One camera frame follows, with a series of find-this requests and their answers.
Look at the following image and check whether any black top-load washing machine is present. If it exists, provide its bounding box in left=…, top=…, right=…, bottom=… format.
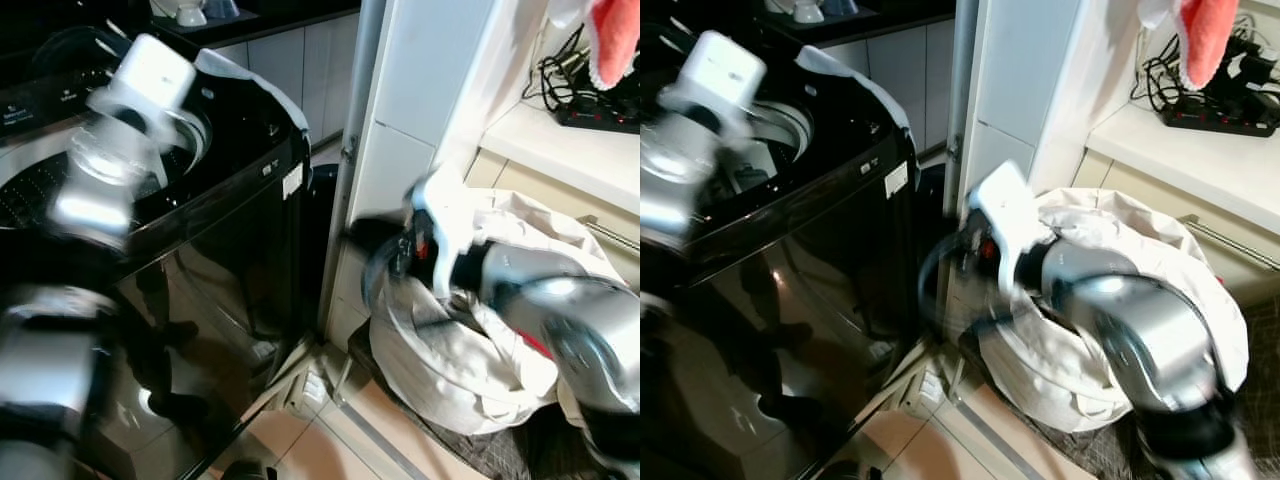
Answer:
left=640, top=20, right=926, bottom=480
left=0, top=22, right=316, bottom=480

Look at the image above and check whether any white fabric laundry bag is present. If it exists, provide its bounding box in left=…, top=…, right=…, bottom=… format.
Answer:
left=368, top=185, right=629, bottom=437
left=975, top=185, right=1251, bottom=437

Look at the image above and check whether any grey vertical pipe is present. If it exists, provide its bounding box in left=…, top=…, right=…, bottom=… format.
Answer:
left=318, top=0, right=388, bottom=341
left=940, top=0, right=983, bottom=231

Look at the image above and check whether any white tall cabinet panel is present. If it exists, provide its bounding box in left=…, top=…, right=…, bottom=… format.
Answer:
left=955, top=0, right=1151, bottom=301
left=342, top=0, right=549, bottom=343

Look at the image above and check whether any beige drawer cabinet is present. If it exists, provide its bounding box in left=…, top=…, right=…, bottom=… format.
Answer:
left=1070, top=100, right=1280, bottom=311
left=465, top=98, right=641, bottom=293

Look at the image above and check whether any black power strip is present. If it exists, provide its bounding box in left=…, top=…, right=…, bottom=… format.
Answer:
left=1158, top=93, right=1280, bottom=138
left=553, top=95, right=641, bottom=136

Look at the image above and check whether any red hanging cloth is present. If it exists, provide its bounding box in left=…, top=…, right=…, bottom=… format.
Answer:
left=1170, top=0, right=1243, bottom=91
left=585, top=0, right=641, bottom=91

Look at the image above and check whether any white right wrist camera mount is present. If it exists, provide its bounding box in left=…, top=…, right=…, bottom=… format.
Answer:
left=965, top=160, right=1058, bottom=293
left=408, top=165, right=483, bottom=293

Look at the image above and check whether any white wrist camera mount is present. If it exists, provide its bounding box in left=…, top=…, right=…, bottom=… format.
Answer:
left=965, top=160, right=1058, bottom=293
left=658, top=30, right=769, bottom=133
left=408, top=165, right=483, bottom=293
left=93, top=33, right=199, bottom=129

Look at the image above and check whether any metal drawer handle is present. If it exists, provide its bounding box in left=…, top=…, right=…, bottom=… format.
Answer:
left=1178, top=213, right=1280, bottom=273
left=575, top=214, right=641, bottom=253

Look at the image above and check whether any black tangled cable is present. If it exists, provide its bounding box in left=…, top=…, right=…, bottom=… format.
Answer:
left=1130, top=22, right=1280, bottom=113
left=522, top=24, right=603, bottom=113

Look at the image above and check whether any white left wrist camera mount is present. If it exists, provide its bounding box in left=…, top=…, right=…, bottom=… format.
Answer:
left=93, top=33, right=199, bottom=129
left=658, top=30, right=769, bottom=133

